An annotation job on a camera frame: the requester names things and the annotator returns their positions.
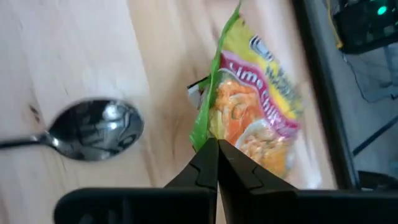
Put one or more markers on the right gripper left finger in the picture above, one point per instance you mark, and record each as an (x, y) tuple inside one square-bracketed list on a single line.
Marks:
[(202, 174)]

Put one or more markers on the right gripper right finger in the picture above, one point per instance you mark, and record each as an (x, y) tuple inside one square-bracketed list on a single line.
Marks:
[(239, 174)]

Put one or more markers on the lime chili ramen packet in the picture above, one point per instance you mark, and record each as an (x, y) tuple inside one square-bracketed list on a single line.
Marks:
[(248, 102)]

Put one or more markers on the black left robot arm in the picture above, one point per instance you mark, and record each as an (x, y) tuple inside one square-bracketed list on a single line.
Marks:
[(367, 28)]

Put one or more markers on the dull steel spoon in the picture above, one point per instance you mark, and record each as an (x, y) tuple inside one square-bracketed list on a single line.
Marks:
[(93, 130)]

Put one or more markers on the black metal table frame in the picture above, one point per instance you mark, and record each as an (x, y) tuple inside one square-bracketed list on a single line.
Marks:
[(325, 102)]

